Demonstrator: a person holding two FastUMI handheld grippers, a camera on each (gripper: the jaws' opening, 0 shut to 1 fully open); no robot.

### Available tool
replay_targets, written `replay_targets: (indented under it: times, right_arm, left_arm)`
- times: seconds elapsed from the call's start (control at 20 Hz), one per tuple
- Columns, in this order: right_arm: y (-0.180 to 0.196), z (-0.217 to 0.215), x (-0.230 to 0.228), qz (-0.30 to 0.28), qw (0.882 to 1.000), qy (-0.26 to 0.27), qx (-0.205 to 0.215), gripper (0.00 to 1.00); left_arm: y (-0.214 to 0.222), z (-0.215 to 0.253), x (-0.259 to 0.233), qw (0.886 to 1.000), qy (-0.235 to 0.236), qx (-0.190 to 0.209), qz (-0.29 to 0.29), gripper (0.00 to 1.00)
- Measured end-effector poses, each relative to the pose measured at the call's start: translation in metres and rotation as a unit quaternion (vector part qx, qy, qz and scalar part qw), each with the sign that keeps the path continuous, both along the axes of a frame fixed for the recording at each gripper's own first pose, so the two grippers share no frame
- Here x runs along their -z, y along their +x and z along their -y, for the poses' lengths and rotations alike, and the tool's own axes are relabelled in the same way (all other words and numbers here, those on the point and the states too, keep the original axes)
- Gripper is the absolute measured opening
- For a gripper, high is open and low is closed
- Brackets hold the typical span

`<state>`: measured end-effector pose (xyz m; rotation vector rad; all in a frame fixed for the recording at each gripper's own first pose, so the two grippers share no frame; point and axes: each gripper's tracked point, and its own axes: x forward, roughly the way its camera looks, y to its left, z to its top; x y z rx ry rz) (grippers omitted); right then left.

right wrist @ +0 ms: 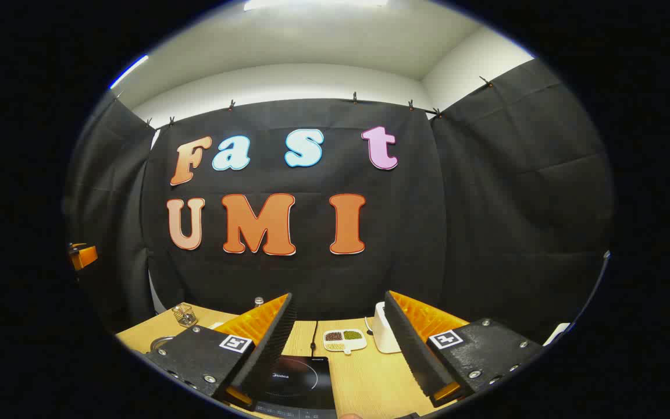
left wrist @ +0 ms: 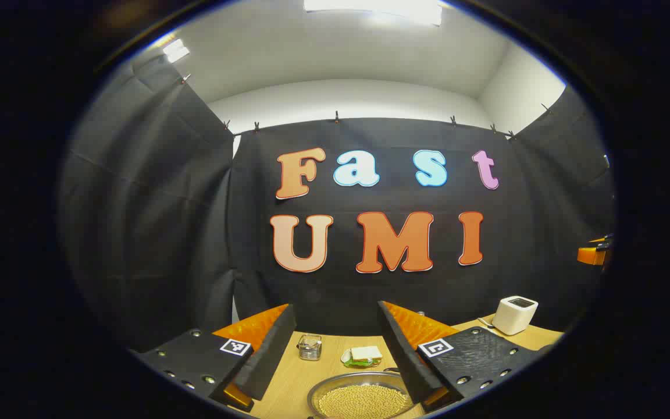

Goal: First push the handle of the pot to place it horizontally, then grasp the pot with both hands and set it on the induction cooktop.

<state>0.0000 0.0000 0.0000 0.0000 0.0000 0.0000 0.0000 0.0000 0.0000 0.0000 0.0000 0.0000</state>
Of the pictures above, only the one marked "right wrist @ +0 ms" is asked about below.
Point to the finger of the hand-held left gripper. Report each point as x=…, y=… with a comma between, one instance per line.
x=84, y=256

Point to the black induction cooktop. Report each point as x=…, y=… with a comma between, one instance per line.
x=303, y=381

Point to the stainless steel pot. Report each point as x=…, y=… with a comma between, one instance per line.
x=160, y=339

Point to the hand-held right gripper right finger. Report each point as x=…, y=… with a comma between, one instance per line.
x=410, y=349

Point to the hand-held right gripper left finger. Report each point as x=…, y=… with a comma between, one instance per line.
x=271, y=349

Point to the white toaster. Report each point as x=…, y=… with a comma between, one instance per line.
x=382, y=331

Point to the black backdrop cloth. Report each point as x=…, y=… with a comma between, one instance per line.
x=486, y=221

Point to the white divided dish of beans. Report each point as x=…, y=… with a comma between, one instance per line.
x=344, y=340

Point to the ceiling light strip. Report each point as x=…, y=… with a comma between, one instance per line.
x=312, y=3

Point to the row of cloth clips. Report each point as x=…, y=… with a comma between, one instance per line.
x=355, y=97

